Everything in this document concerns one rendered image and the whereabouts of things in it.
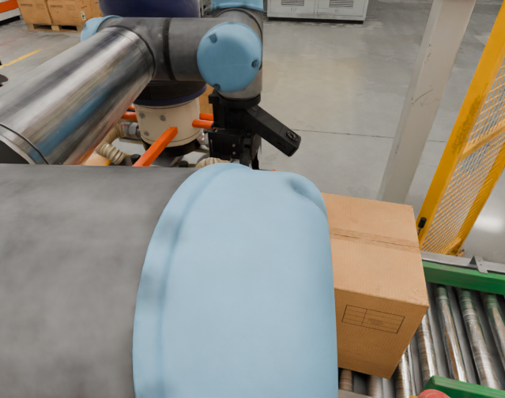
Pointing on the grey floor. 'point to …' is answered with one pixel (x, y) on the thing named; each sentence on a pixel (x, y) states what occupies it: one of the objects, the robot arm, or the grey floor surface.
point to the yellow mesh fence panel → (452, 151)
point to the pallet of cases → (58, 13)
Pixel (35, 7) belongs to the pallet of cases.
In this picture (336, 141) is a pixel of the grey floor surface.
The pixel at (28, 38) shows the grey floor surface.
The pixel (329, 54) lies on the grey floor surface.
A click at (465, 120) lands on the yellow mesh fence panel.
